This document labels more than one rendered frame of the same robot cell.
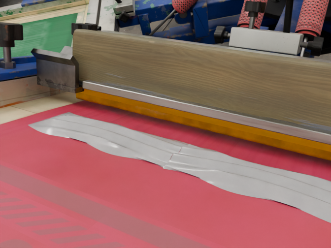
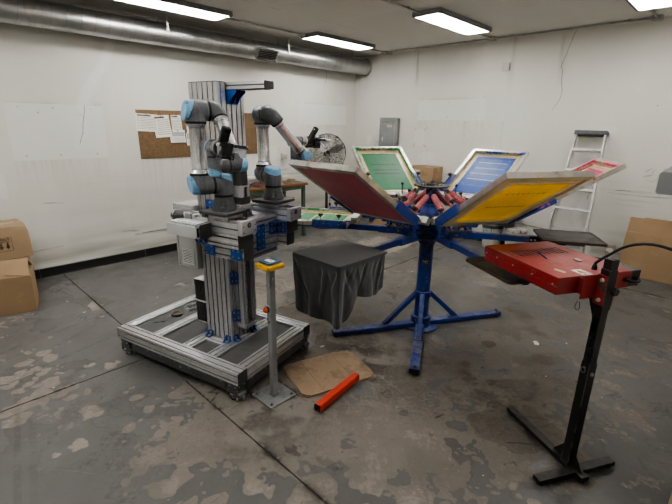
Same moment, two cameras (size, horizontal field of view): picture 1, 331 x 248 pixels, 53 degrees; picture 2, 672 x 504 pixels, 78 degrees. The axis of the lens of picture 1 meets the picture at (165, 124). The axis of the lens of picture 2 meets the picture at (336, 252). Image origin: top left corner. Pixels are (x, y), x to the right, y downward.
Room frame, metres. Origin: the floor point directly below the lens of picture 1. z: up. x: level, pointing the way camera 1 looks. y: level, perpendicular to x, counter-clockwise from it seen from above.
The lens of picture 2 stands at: (-2.69, -0.21, 1.78)
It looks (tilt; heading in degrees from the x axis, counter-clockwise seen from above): 17 degrees down; 8
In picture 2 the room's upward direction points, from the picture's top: 1 degrees clockwise
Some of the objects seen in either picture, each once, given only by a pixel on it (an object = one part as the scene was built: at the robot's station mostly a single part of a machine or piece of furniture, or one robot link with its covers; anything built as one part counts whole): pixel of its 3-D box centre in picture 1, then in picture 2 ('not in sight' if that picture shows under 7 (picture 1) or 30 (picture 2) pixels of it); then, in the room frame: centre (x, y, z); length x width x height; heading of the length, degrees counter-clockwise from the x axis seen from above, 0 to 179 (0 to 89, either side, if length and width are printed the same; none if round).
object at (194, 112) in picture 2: not in sight; (198, 148); (-0.33, 0.94, 1.63); 0.15 x 0.12 x 0.55; 133
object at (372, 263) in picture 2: not in sight; (362, 288); (-0.11, -0.03, 0.74); 0.46 x 0.04 x 0.42; 144
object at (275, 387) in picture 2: not in sight; (272, 332); (-0.33, 0.53, 0.48); 0.22 x 0.22 x 0.96; 54
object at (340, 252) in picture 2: not in sight; (340, 252); (0.01, 0.14, 0.95); 0.48 x 0.44 x 0.01; 144
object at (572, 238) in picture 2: not in sight; (509, 236); (0.85, -1.18, 0.91); 1.34 x 0.40 x 0.08; 84
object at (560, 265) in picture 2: not in sight; (553, 265); (-0.38, -1.10, 1.06); 0.61 x 0.46 x 0.12; 24
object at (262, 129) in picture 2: not in sight; (263, 144); (0.32, 0.76, 1.63); 0.15 x 0.12 x 0.55; 44
